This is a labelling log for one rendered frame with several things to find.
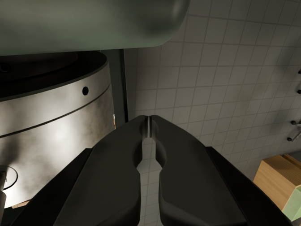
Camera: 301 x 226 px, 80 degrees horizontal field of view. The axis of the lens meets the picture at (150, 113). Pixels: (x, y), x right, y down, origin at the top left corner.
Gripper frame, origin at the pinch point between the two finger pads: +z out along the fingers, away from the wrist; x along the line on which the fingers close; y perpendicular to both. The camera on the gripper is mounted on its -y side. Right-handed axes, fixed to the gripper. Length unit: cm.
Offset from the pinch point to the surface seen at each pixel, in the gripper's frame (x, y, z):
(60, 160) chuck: -10.4, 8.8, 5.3
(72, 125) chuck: -8.8, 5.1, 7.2
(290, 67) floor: 166, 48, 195
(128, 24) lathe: -1.6, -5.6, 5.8
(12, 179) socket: -14.2, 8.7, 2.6
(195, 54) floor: 43, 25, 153
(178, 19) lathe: 2.9, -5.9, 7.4
